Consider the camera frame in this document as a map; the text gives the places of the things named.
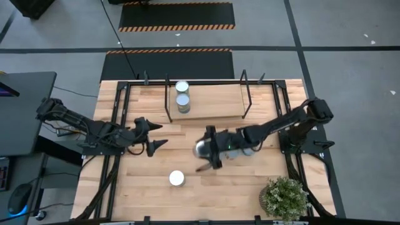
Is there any wooden shelf black metal frame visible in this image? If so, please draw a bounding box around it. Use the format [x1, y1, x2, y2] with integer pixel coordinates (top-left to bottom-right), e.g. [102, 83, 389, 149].
[164, 69, 253, 123]

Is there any potted plant in striped pot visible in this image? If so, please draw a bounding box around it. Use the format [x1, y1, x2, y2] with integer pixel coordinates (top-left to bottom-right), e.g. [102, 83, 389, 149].
[258, 176, 312, 223]

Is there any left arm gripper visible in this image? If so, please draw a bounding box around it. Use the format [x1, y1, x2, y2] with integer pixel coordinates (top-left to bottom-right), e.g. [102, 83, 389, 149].
[132, 117, 169, 157]

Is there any tall mixed vegetables can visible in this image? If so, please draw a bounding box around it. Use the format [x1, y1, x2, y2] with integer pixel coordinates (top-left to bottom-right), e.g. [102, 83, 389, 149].
[168, 169, 186, 188]

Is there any black case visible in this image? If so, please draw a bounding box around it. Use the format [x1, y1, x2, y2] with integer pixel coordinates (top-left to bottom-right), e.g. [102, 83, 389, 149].
[9, 0, 56, 19]

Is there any black mat hazard stripe edge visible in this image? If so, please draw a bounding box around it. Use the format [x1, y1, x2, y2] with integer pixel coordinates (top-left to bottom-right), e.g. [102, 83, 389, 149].
[117, 1, 236, 33]
[99, 48, 235, 83]

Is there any black keyboard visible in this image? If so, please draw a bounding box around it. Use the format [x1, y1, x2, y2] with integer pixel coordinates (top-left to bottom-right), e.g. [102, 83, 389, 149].
[0, 156, 12, 192]

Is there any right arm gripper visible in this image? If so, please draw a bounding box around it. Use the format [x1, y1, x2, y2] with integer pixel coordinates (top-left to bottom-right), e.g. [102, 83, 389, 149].
[196, 125, 246, 173]

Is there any tall peas can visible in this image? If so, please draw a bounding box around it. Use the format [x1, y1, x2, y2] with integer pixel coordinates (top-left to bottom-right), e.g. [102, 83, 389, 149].
[174, 80, 191, 95]

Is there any tall oranges can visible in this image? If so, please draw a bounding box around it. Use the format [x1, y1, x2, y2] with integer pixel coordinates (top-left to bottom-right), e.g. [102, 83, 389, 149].
[176, 92, 191, 114]

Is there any desk computer screen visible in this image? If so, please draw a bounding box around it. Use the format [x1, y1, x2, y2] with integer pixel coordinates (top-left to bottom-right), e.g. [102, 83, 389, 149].
[0, 81, 21, 98]

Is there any black floor cable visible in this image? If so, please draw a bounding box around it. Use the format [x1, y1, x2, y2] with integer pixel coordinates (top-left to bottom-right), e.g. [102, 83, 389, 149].
[99, 0, 140, 79]

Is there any black computer mouse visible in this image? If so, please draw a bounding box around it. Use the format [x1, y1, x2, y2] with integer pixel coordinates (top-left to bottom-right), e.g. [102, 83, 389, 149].
[7, 182, 33, 216]

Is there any small black electronics box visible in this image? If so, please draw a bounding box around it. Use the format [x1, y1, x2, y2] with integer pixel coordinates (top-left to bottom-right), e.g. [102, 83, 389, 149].
[56, 127, 76, 138]

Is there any black aluminium table frame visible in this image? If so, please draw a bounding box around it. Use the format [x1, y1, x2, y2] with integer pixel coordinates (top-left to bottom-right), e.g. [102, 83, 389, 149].
[74, 79, 337, 225]

